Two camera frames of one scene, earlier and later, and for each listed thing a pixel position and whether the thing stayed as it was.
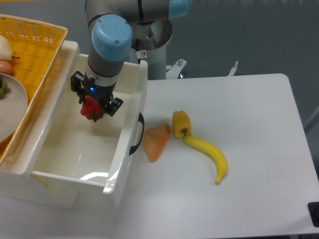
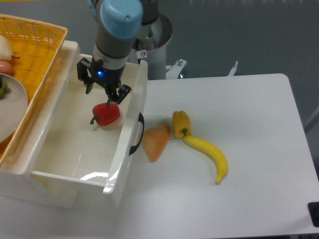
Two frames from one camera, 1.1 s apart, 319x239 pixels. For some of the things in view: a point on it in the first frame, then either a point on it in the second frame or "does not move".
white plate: (13, 109) does not move
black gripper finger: (113, 106) -> (118, 96)
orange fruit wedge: (154, 138) does not move
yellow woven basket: (38, 45) does not move
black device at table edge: (313, 207) does not move
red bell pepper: (91, 106) -> (105, 115)
